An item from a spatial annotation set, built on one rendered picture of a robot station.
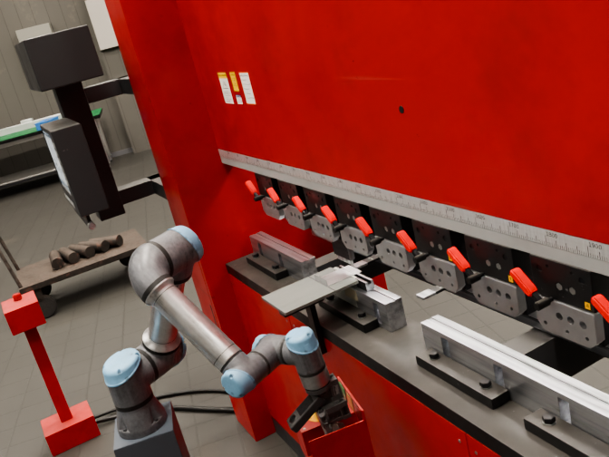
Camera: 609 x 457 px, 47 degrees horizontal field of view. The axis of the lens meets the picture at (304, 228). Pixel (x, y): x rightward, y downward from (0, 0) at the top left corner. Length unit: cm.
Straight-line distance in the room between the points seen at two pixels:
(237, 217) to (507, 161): 178
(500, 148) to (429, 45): 26
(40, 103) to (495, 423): 1125
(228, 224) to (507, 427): 168
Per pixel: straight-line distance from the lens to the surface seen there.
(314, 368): 179
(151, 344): 217
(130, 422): 219
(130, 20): 283
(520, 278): 145
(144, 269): 184
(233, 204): 299
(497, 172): 144
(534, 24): 127
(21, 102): 1247
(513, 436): 166
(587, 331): 143
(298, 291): 223
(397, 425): 208
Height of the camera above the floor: 188
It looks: 18 degrees down
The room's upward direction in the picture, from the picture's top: 14 degrees counter-clockwise
